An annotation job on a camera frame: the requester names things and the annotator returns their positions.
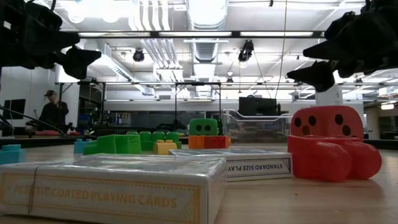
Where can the green foam dice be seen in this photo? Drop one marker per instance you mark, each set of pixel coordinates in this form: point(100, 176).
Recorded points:
point(203, 122)

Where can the green stepped toy brick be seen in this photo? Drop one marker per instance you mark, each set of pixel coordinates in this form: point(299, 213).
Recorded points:
point(118, 144)

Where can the small red toy brick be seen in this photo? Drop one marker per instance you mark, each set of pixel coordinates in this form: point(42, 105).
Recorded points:
point(216, 142)

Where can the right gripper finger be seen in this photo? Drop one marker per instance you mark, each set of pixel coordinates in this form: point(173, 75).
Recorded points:
point(332, 49)
point(317, 76)

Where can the orange playing card box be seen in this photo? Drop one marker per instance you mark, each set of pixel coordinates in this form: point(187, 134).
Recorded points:
point(109, 186)

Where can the black monitor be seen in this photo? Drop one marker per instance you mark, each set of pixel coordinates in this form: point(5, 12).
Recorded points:
point(257, 106)

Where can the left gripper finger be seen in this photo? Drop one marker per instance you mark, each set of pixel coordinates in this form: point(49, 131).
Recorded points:
point(82, 60)
point(63, 40)

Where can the long green toy brick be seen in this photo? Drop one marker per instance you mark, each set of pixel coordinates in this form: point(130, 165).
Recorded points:
point(158, 137)

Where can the black ceiling spotlight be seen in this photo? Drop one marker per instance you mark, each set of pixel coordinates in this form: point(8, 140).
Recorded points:
point(245, 51)
point(138, 56)

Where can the black background rig frame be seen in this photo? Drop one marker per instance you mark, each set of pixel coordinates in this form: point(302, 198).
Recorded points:
point(175, 102)

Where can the large red toy brick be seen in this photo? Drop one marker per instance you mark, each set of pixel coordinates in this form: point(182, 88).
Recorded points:
point(320, 161)

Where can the clear plastic bin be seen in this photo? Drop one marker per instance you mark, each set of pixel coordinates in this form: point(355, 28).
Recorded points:
point(258, 130)

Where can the person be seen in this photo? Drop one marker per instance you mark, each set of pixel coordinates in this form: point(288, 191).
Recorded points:
point(54, 113)

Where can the cyan toy brick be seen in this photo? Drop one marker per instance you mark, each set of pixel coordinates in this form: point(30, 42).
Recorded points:
point(9, 154)
point(81, 146)

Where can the red foam dice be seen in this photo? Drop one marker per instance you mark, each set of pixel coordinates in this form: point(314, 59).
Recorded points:
point(326, 124)

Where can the yellow two-stud toy brick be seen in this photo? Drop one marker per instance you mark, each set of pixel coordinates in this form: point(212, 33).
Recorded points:
point(164, 148)

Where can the black wall panel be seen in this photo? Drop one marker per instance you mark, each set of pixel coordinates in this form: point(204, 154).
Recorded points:
point(15, 107)

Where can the orange toy brick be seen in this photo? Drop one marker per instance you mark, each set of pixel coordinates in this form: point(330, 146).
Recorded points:
point(196, 142)

